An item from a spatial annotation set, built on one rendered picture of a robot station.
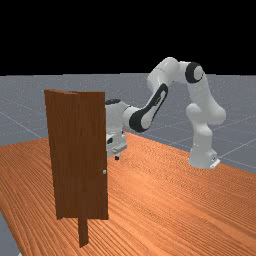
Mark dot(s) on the brown door leaf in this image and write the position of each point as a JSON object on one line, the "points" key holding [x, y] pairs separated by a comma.
{"points": [[96, 150]]}

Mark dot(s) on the brown door frame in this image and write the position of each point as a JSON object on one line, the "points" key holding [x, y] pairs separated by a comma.
{"points": [[83, 233]]}

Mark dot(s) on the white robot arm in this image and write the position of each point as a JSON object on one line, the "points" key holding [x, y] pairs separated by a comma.
{"points": [[200, 100]]}

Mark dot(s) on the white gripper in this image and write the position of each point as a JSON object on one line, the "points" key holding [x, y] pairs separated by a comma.
{"points": [[117, 142]]}

